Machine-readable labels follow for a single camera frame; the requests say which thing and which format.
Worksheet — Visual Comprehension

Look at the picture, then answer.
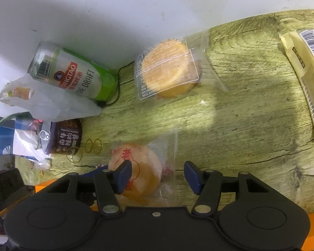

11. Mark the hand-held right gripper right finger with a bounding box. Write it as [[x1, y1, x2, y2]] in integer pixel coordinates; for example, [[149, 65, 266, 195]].
[[184, 161, 275, 216]]

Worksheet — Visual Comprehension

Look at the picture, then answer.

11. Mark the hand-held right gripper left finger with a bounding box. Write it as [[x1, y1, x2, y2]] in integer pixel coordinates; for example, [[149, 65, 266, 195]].
[[47, 160, 133, 216]]

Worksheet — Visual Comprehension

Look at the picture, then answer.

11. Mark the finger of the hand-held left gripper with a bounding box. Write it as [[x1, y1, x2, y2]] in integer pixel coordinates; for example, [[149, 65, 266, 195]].
[[82, 165, 109, 179]]

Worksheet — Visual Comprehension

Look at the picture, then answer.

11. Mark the round yellow cake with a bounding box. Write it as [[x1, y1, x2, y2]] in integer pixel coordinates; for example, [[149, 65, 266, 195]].
[[135, 33, 228, 101], [108, 128, 178, 207]]

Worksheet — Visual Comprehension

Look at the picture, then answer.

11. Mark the clear cracker pack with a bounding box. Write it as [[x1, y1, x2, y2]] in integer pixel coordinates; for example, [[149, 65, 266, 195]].
[[279, 29, 314, 142]]

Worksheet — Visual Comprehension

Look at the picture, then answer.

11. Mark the large yellow rubber band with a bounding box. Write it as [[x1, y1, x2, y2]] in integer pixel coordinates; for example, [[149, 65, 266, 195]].
[[67, 148, 85, 164]]

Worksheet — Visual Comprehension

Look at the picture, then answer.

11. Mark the brown jar with purple lid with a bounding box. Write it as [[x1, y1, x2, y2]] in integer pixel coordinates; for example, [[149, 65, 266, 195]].
[[40, 119, 84, 155]]

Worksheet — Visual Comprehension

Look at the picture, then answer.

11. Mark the blue water bottle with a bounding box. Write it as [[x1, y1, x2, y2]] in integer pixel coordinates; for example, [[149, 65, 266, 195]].
[[0, 114, 46, 160]]

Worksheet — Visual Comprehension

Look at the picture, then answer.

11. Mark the white plastic bag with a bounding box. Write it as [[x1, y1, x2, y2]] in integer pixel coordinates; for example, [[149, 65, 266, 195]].
[[0, 73, 102, 123]]

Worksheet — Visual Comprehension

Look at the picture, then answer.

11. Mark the yellow and green food packet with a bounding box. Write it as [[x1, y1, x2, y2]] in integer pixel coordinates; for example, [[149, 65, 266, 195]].
[[5, 85, 34, 101]]

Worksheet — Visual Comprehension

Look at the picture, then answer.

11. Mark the green and silver beer can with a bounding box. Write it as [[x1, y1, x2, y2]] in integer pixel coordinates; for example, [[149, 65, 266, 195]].
[[27, 41, 119, 102]]

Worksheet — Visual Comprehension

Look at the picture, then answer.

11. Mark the thin black cable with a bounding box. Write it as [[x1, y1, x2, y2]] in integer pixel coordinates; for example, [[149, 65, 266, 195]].
[[98, 60, 136, 108]]

